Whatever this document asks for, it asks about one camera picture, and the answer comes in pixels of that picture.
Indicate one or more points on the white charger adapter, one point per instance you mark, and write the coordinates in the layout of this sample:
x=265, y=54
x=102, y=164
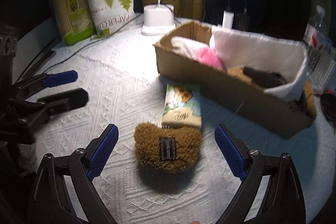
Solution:
x=228, y=18

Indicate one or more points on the pink fuzzy pouch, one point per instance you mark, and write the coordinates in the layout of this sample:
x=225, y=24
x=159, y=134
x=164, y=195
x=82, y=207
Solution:
x=196, y=51

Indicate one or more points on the cardboard box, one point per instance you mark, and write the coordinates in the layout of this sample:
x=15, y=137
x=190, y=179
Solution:
x=231, y=88

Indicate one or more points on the green package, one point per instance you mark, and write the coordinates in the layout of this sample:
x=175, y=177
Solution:
x=74, y=20

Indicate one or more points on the brown fuzzy pouch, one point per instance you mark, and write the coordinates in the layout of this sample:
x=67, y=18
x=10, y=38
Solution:
x=167, y=149

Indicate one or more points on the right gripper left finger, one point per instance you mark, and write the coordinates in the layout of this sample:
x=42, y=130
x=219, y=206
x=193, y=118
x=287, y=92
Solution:
x=100, y=149

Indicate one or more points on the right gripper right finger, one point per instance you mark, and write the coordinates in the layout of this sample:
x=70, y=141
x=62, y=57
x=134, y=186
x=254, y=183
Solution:
x=233, y=150

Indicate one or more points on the white paper towel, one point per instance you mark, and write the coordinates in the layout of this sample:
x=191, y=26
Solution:
x=263, y=53

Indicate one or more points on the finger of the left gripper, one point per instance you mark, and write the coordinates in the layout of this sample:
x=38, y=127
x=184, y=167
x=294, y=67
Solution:
x=58, y=103
x=39, y=82

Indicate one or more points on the black round dish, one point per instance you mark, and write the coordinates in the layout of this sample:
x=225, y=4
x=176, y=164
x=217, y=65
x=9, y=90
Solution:
x=328, y=105

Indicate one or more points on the clear water bottle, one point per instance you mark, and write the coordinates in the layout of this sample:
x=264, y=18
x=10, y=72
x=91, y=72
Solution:
x=315, y=35

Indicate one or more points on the cookie tissue pack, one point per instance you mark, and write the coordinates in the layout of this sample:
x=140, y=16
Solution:
x=182, y=106

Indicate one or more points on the paper cup package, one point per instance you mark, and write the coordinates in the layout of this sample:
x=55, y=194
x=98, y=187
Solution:
x=112, y=15

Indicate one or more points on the white plastic basket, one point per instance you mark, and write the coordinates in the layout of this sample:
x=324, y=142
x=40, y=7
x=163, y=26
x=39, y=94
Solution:
x=324, y=71

